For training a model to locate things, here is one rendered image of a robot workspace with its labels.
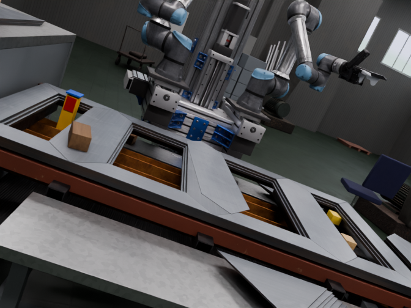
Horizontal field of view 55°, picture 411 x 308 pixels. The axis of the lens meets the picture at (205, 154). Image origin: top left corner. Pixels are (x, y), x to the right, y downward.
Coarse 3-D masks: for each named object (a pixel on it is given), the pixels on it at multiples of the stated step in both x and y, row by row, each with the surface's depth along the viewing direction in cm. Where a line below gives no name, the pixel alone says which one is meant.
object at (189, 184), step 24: (0, 144) 109; (120, 144) 144; (72, 168) 112; (192, 168) 149; (240, 168) 182; (144, 192) 115; (192, 192) 127; (216, 216) 118; (288, 216) 152; (264, 240) 121; (360, 240) 160; (336, 264) 124; (384, 264) 142; (408, 288) 128
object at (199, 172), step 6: (198, 168) 152; (198, 174) 146; (204, 174) 148; (210, 174) 151; (216, 174) 154; (216, 180) 147; (222, 180) 150; (228, 180) 153; (234, 180) 156; (234, 186) 150
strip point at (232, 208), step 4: (208, 196) 129; (212, 200) 127; (216, 200) 129; (220, 200) 130; (220, 204) 127; (224, 204) 129; (228, 204) 130; (232, 204) 132; (224, 208) 125; (228, 208) 126; (232, 208) 128; (236, 208) 129; (240, 208) 131; (244, 208) 132; (232, 212) 125; (236, 212) 126
